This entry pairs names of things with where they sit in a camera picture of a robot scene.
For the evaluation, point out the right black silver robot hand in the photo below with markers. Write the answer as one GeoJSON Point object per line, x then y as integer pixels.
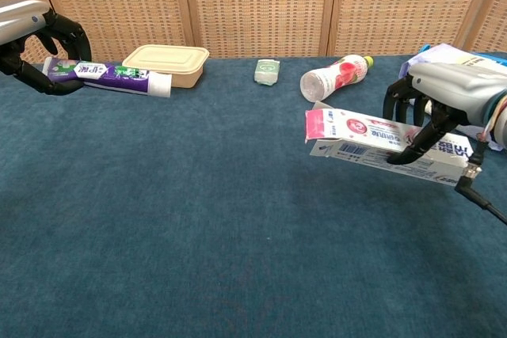
{"type": "Point", "coordinates": [455, 84]}

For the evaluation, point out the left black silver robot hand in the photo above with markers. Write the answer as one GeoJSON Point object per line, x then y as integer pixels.
{"type": "Point", "coordinates": [20, 17]}

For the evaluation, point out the white toothpaste carton box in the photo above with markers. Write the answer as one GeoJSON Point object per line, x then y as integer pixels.
{"type": "Point", "coordinates": [356, 136]}

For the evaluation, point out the purple toothpaste tube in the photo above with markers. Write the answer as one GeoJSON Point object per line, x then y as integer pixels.
{"type": "Point", "coordinates": [119, 78]}

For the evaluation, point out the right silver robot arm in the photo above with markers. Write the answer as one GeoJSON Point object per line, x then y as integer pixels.
{"type": "Point", "coordinates": [501, 124]}

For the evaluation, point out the plastic bottle pink fruit label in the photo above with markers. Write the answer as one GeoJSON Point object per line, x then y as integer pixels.
{"type": "Point", "coordinates": [336, 77]}

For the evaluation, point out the beige lidded food container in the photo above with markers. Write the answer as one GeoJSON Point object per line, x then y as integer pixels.
{"type": "Point", "coordinates": [170, 61]}

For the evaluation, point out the small green soap packet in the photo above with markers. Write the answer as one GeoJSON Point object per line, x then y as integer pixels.
{"type": "Point", "coordinates": [266, 72]}

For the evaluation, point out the woven wood folding screen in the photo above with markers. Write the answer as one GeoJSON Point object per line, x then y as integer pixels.
{"type": "Point", "coordinates": [257, 5]}

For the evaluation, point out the teal table cloth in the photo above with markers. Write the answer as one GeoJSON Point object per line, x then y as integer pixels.
{"type": "Point", "coordinates": [198, 215]}

